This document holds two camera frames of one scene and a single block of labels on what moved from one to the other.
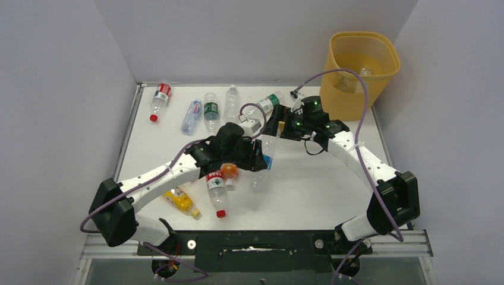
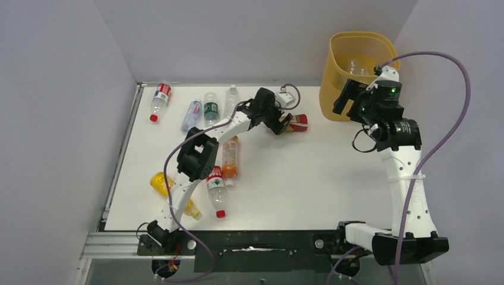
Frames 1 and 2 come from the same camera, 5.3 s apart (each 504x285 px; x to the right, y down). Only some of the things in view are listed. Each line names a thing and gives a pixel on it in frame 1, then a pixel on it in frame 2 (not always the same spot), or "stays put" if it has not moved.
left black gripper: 255,161 → 276,126
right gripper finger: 280,115 → 350,91
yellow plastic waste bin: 375,54 stays put
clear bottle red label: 163,91 stays put
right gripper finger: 293,130 → 357,113
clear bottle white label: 365,72 stays put
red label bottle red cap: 216,189 stays put
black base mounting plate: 258,251 stays put
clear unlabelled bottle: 231,112 stays put
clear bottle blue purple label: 191,118 stays put
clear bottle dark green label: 211,112 stays put
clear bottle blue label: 257,179 → 353,66
